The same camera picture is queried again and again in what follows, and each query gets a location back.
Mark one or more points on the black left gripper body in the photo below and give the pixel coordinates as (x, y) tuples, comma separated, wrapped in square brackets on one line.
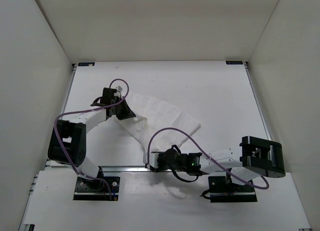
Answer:
[(122, 110)]

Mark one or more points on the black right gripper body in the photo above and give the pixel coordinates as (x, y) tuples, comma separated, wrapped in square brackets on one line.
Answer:
[(163, 165)]

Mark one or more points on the white pleated skirt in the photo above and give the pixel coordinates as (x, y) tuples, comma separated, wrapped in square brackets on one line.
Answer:
[(153, 114)]

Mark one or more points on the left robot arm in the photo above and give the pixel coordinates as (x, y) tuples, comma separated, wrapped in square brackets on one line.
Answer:
[(69, 139)]

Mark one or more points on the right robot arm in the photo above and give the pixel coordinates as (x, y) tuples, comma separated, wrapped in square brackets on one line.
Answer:
[(254, 157)]

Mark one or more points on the left corner marker tag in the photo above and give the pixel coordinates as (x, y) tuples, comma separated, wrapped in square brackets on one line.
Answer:
[(86, 64)]

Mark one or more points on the corner marker tag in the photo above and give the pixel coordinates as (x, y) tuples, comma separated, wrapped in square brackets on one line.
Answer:
[(86, 64), (234, 62)]

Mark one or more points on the right corner marker tag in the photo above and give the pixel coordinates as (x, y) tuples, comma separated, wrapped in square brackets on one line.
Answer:
[(234, 62)]

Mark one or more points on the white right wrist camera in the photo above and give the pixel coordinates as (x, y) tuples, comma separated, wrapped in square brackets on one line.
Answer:
[(150, 160)]

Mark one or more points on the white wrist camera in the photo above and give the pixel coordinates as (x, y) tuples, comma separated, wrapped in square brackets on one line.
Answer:
[(150, 160), (118, 91)]

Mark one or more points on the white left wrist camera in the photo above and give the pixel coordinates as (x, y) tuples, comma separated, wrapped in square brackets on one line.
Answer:
[(118, 91)]

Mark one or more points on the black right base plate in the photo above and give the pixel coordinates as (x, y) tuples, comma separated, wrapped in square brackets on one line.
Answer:
[(222, 190)]

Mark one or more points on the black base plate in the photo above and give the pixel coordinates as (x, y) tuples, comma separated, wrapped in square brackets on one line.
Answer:
[(222, 190), (94, 190)]

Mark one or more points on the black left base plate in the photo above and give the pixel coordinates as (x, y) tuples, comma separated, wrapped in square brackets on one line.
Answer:
[(94, 190)]

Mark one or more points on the aluminium front table rail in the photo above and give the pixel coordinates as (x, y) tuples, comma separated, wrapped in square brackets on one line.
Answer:
[(107, 169)]

